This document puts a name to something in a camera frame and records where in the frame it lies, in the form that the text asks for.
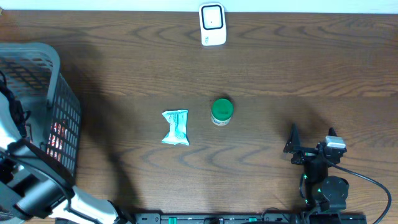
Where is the green lid jar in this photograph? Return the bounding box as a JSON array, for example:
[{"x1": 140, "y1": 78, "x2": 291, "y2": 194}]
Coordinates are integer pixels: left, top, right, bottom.
[{"x1": 211, "y1": 98, "x2": 234, "y2": 126}]

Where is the teal white wipes packet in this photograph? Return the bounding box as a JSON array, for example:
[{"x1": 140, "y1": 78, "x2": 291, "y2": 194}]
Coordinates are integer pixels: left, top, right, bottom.
[{"x1": 162, "y1": 110, "x2": 190, "y2": 146}]

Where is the orange red candy bar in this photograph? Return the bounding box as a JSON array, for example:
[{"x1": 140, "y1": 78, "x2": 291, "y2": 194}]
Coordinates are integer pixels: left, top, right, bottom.
[{"x1": 46, "y1": 121, "x2": 68, "y2": 162}]

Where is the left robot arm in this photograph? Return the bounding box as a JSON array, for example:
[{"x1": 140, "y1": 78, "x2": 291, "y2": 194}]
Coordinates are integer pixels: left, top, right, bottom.
[{"x1": 1, "y1": 86, "x2": 136, "y2": 223}]

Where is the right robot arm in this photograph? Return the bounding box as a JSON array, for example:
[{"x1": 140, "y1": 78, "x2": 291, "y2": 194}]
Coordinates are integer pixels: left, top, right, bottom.
[{"x1": 284, "y1": 125, "x2": 349, "y2": 223}]

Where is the white barcode scanner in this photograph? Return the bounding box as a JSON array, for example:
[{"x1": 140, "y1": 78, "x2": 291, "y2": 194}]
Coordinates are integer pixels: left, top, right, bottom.
[{"x1": 199, "y1": 2, "x2": 227, "y2": 47}]

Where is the grey plastic mesh basket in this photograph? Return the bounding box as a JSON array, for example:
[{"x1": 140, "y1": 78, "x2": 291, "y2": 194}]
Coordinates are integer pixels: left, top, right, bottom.
[{"x1": 0, "y1": 42, "x2": 82, "y2": 224}]

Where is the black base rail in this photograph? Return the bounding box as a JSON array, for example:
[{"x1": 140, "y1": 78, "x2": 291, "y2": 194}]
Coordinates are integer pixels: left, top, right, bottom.
[{"x1": 133, "y1": 211, "x2": 367, "y2": 224}]

